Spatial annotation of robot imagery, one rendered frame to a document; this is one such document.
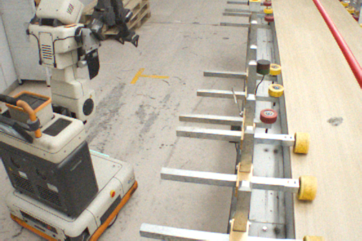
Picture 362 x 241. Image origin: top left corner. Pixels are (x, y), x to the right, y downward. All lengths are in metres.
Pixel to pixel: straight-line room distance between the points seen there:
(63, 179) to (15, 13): 2.46
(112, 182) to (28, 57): 2.24
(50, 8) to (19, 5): 1.99
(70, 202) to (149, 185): 0.79
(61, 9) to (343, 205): 1.53
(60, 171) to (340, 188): 1.26
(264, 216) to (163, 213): 0.97
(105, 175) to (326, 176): 1.39
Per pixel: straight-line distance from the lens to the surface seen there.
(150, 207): 2.36
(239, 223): 0.97
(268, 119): 1.56
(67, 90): 1.98
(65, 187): 1.82
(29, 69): 4.10
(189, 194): 2.42
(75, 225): 1.98
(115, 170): 2.24
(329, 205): 1.21
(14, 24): 3.96
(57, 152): 1.68
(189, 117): 1.62
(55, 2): 1.86
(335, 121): 1.61
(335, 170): 1.35
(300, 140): 1.34
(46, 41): 1.86
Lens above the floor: 1.75
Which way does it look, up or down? 32 degrees down
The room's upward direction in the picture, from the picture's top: 2 degrees counter-clockwise
